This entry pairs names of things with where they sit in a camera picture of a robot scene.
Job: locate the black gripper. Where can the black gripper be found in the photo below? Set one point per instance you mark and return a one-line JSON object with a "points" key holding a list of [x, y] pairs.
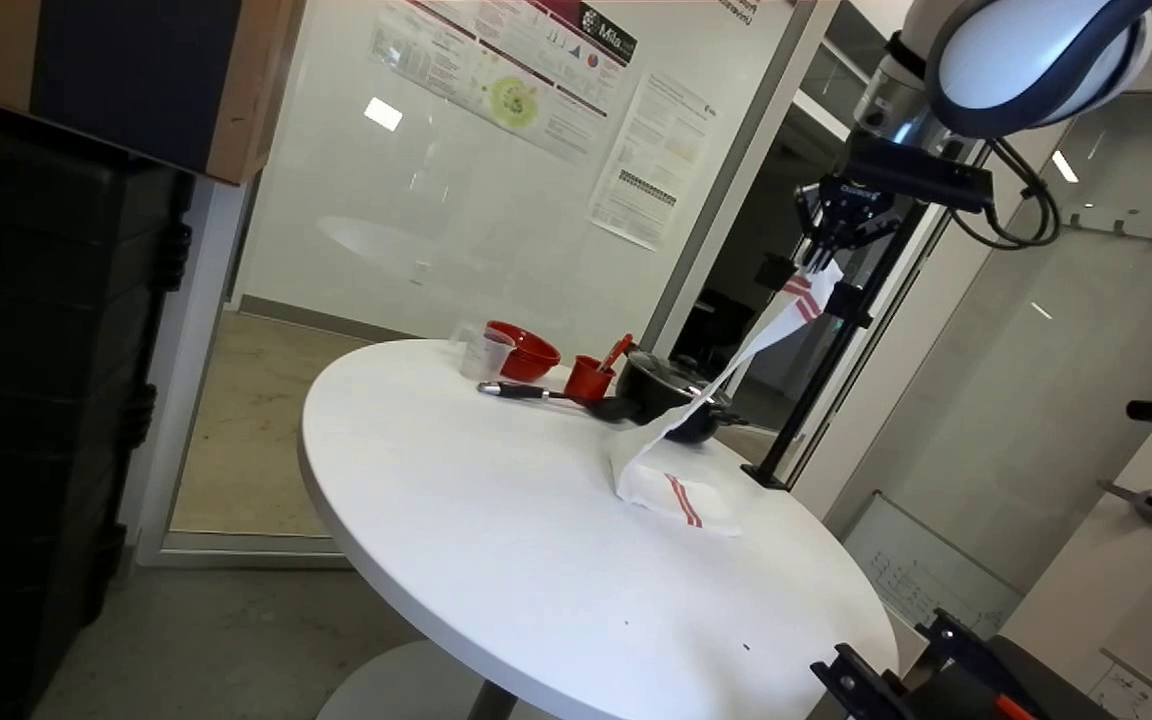
{"points": [[841, 214]]}

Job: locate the white towel with red stripes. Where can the white towel with red stripes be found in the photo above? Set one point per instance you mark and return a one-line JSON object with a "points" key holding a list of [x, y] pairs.
{"points": [[663, 485]]}

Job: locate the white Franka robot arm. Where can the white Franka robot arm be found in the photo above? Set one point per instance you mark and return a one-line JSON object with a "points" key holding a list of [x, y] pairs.
{"points": [[1030, 54]]}

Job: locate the black stand pole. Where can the black stand pole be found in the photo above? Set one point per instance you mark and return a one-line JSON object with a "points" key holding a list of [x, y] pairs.
{"points": [[818, 387]]}

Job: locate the white text paper sheet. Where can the white text paper sheet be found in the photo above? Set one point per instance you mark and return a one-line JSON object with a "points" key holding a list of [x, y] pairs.
{"points": [[659, 161]]}

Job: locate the black cooking pot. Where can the black cooking pot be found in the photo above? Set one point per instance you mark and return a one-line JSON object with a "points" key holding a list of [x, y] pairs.
{"points": [[663, 393]]}

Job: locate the red measuring cup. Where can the red measuring cup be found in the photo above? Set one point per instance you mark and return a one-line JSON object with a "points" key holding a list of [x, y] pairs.
{"points": [[588, 383]]}

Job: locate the red bowl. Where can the red bowl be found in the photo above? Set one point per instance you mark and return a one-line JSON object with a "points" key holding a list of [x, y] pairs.
{"points": [[528, 353]]}

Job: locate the black spatula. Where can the black spatula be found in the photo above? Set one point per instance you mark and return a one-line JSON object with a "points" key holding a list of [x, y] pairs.
{"points": [[512, 388]]}

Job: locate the clear plastic cup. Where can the clear plastic cup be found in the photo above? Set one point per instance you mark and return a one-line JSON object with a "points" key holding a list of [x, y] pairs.
{"points": [[477, 353]]}

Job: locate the black orange bar clamp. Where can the black orange bar clamp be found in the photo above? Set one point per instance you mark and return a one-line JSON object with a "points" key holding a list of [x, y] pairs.
{"points": [[971, 663], [860, 685]]}

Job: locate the large cardboard box dark print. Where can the large cardboard box dark print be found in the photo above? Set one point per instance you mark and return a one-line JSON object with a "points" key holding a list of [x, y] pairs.
{"points": [[98, 64]]}

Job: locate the black cabinet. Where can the black cabinet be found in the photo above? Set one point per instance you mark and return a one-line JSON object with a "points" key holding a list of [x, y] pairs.
{"points": [[30, 400]]}

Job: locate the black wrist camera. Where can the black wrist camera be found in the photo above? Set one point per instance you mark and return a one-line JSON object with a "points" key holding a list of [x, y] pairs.
{"points": [[917, 171]]}

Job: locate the white table pedestal base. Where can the white table pedestal base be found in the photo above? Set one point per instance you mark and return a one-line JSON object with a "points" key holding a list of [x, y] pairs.
{"points": [[402, 685]]}

